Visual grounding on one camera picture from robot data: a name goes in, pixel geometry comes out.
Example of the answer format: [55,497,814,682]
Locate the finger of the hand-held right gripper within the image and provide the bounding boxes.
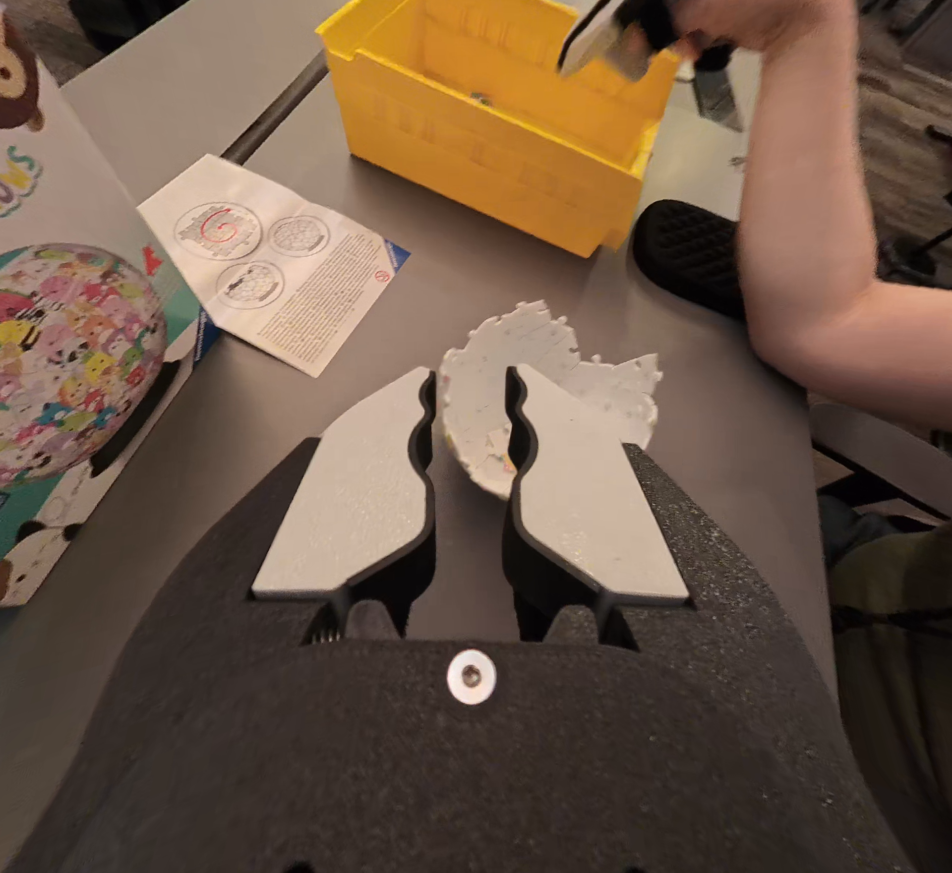
[604,24,675,83]
[558,0,661,78]

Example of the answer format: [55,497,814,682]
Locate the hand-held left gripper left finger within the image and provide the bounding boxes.
[250,365,438,605]

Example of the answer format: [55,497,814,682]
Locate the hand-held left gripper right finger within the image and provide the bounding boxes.
[503,364,692,608]

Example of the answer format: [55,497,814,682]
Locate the white half puzzle ball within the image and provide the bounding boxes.
[436,298,663,503]

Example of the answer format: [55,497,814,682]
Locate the yellow plastic bin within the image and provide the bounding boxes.
[315,0,682,259]

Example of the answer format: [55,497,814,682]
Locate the person's right forearm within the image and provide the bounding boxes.
[735,18,952,434]

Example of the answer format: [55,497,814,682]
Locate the colourful puzzle box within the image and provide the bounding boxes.
[0,1,221,608]

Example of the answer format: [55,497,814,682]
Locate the black mesh armrest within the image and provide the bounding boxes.
[631,199,748,321]

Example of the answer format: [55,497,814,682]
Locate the white instruction leaflet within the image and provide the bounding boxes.
[135,153,412,379]

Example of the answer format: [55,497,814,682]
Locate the olive trousers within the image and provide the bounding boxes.
[817,494,952,873]

